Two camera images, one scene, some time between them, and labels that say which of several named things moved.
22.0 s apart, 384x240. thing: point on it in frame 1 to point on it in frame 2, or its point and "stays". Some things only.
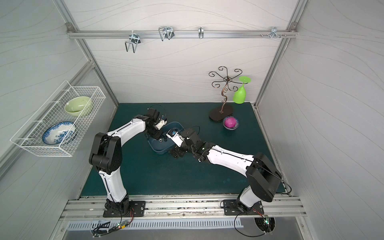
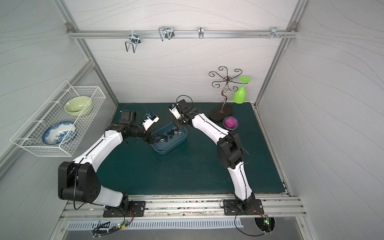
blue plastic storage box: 165,143 stays
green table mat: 144,173 stays
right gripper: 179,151 to 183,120
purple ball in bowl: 230,122 stays
